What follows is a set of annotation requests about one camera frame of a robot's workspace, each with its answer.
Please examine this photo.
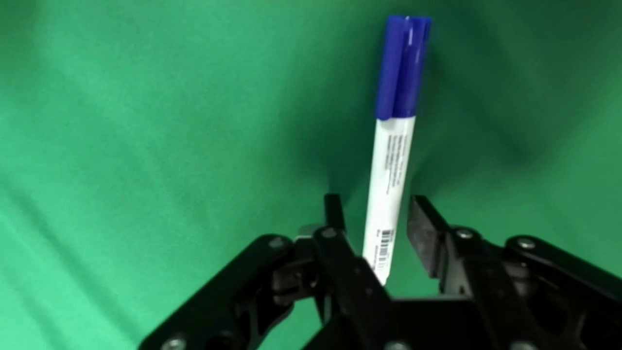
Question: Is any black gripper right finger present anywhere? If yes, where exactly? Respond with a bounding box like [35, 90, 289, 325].
[404, 193, 622, 350]

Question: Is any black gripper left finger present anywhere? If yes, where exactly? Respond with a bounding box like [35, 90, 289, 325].
[136, 191, 398, 350]

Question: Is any blue capped white marker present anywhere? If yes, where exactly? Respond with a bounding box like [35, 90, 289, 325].
[359, 14, 435, 288]

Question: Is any green table cloth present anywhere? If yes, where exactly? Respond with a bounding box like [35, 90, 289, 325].
[0, 0, 622, 350]

